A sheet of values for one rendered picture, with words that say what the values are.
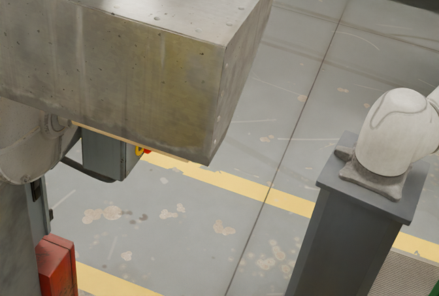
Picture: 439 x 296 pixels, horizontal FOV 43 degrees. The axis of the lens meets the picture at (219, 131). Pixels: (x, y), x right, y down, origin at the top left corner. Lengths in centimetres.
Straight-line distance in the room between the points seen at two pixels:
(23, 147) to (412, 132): 102
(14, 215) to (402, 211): 99
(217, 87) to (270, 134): 232
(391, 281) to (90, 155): 151
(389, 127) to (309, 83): 178
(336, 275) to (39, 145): 122
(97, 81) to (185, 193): 191
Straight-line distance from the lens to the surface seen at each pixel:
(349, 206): 163
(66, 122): 83
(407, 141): 153
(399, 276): 240
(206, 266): 221
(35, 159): 85
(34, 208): 134
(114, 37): 52
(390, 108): 151
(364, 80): 343
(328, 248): 178
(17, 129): 79
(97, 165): 119
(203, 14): 52
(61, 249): 147
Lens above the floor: 177
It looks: 40 degrees down
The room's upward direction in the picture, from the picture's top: 9 degrees clockwise
